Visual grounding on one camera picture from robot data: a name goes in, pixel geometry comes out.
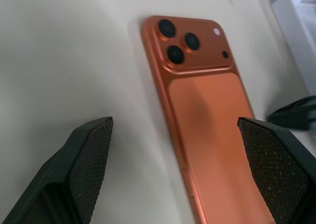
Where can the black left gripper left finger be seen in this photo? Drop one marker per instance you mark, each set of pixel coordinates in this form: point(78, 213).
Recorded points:
point(61, 174)

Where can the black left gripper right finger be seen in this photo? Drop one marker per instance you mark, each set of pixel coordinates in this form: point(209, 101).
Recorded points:
point(279, 169)

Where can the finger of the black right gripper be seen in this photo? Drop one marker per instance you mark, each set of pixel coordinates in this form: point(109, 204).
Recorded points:
point(293, 114)

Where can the white phone box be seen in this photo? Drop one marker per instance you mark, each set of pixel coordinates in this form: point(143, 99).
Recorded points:
point(296, 41)

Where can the orange smartphone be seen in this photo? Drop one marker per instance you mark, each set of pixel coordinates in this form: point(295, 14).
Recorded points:
point(209, 135)

